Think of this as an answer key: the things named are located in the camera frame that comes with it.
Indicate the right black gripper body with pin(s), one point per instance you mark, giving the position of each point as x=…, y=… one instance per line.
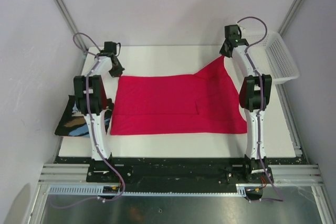
x=223, y=50

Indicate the folded black printed t-shirt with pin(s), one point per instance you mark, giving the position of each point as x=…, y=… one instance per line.
x=73, y=123

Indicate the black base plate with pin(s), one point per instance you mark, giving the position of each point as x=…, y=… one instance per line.
x=231, y=170

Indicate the slotted cable duct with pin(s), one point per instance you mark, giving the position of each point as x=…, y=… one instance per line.
x=106, y=190

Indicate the aluminium corner post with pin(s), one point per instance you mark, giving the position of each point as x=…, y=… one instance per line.
x=66, y=16
x=290, y=16

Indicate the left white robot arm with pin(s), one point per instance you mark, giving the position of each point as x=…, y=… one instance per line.
x=91, y=99

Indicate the left aluminium corner post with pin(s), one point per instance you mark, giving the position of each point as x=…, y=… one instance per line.
x=66, y=16

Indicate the right aluminium corner post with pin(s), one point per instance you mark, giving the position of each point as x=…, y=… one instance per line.
x=290, y=16

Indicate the white plastic basket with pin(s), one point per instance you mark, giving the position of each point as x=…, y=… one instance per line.
x=272, y=56

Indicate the red t-shirt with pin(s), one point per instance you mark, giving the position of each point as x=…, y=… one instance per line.
x=204, y=102

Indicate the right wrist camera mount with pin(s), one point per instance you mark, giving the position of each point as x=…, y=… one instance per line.
x=242, y=29

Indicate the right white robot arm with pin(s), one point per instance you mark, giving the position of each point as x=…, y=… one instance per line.
x=254, y=96

